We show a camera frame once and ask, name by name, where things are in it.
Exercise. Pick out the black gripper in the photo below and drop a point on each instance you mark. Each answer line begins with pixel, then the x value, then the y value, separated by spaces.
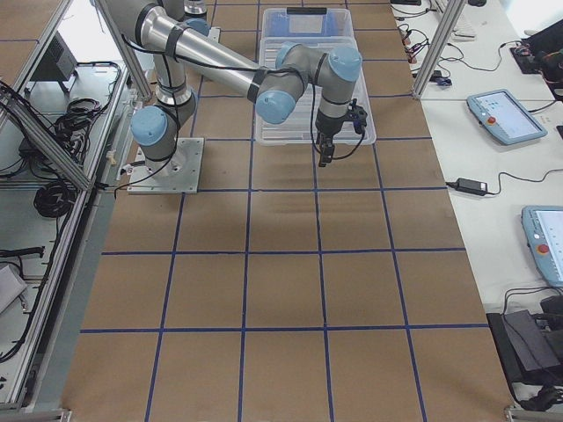
pixel 329 127

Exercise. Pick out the clear plastic box lid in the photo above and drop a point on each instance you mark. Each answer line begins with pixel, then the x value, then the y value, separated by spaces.
pixel 300 125

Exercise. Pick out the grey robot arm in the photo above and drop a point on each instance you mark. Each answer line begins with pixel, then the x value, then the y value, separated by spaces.
pixel 161 28

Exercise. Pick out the clear plastic storage box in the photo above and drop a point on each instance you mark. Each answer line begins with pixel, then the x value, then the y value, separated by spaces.
pixel 319 23

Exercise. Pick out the grey box on shelf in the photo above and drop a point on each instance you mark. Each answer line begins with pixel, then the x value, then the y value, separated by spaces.
pixel 57 64

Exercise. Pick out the black power adapter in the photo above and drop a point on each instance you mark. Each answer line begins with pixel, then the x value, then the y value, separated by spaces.
pixel 472 186

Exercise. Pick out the upper teach pendant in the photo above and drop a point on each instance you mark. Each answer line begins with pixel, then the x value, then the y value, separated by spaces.
pixel 504 117

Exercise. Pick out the teach pendant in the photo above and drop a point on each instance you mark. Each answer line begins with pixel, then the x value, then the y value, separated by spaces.
pixel 504 117
pixel 542 226

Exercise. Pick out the lower teach pendant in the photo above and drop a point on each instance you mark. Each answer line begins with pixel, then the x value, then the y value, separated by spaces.
pixel 542 226

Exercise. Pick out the black device bottom right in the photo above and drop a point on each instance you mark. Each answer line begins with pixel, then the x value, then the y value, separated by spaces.
pixel 529 347

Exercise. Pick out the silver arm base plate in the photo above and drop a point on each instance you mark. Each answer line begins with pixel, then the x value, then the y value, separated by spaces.
pixel 180 175

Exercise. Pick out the aluminium frame post right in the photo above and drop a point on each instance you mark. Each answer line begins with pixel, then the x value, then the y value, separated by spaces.
pixel 446 25

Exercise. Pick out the aluminium frame rail left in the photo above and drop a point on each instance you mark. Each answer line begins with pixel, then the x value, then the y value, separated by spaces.
pixel 31 127

